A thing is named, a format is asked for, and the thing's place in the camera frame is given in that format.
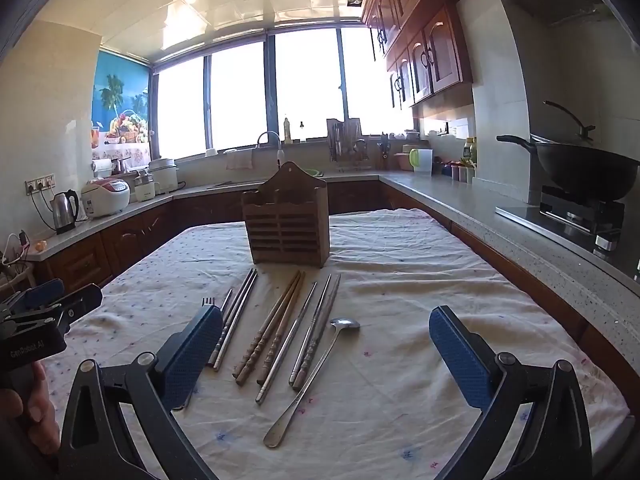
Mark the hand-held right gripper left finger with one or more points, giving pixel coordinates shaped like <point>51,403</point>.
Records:
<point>192,360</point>

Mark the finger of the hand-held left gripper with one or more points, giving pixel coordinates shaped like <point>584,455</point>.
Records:
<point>42,292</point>
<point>80,300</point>

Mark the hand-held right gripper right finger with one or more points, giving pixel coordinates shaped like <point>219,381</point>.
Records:
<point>460,360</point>

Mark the plain metal chopstick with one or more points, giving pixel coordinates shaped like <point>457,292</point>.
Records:
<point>247,296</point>
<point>288,340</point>
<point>227,297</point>
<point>241,296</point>

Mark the wooden chopstick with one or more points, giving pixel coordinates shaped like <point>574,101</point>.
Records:
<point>275,310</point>
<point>282,310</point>

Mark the metal spoon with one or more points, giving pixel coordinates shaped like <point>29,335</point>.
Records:
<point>345,324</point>

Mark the wooden utensil holder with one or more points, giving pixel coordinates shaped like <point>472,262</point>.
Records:
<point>285,220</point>

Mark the person's left hand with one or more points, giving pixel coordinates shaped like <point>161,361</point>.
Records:
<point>30,410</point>

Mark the orange fruit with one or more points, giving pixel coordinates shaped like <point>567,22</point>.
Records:
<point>40,246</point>

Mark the steel electric kettle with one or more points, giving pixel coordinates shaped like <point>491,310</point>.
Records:
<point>64,212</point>

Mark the white dotted tablecloth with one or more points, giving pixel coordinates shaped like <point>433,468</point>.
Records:
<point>400,285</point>

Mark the white rice cooker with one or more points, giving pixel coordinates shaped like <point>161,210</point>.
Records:
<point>105,199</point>

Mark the grey speckled kitchen countertop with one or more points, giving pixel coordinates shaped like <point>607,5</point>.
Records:
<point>500,240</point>

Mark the small white cooker pot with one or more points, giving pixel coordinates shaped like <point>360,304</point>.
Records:
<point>145,187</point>

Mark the paper towel roll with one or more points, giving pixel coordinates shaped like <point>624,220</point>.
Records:
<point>101,166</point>

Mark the large white cooker pot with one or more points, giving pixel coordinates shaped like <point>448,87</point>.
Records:
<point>164,175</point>

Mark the row of spice jars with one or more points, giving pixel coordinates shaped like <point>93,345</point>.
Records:
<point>462,173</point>

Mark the steel gas stove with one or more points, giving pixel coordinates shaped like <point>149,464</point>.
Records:
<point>580,215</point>

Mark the green and white pitcher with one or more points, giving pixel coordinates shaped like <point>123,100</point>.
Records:
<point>421,161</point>

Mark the white dish cloth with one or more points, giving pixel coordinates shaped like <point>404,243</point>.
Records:
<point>239,160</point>

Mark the pink basin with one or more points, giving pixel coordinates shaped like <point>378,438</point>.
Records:
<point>403,161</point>

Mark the cooking oil bottle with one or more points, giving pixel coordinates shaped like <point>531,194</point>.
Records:
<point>469,150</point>

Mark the scissors holder block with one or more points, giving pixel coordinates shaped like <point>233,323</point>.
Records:
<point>384,152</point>

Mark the green basin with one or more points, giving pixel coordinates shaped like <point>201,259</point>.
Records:
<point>312,171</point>

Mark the black wok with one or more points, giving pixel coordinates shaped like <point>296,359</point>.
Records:
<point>585,170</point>

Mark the curved sink faucet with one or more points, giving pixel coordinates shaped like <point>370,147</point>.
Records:
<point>267,134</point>

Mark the dish drying rack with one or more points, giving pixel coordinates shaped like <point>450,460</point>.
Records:
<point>347,145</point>

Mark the yellow bottle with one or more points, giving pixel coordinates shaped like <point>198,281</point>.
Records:
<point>287,130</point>

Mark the small dark bottle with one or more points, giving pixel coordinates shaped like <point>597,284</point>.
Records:
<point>302,132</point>

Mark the large kitchen window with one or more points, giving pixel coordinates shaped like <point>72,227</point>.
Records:
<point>235,95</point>

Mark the wall power outlet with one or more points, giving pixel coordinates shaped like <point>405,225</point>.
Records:
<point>40,184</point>

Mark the tropical wall poster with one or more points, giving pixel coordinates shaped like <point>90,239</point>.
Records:
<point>122,95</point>

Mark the wooden wall cabinets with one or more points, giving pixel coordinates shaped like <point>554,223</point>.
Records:
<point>420,35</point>

